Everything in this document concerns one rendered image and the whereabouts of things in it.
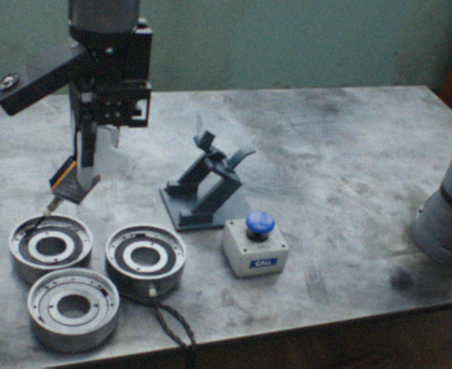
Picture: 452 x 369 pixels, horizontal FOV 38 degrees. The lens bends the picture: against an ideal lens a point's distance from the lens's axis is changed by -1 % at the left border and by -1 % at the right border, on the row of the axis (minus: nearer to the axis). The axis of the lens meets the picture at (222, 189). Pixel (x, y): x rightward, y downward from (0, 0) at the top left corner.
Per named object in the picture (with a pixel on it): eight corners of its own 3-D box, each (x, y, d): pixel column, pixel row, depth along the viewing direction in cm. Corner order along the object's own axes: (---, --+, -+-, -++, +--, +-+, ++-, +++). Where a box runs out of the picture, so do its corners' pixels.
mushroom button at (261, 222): (245, 256, 91) (252, 228, 88) (236, 236, 93) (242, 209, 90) (273, 253, 92) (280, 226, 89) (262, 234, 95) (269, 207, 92)
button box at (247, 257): (236, 278, 90) (243, 252, 87) (220, 243, 96) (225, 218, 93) (290, 271, 93) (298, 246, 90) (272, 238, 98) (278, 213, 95)
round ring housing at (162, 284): (99, 248, 91) (100, 225, 89) (173, 242, 94) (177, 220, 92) (109, 304, 83) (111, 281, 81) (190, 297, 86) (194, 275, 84)
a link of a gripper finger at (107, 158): (129, 198, 81) (133, 131, 77) (80, 203, 79) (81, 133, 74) (124, 185, 84) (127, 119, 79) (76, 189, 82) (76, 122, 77)
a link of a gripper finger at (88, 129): (96, 173, 76) (98, 103, 72) (83, 174, 76) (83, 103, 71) (89, 153, 80) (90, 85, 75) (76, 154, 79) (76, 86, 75)
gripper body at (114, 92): (148, 133, 77) (157, 38, 70) (73, 138, 74) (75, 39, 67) (133, 100, 83) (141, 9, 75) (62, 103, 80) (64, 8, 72)
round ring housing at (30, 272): (-8, 262, 86) (-10, 238, 83) (54, 225, 93) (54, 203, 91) (48, 304, 82) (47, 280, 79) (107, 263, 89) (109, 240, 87)
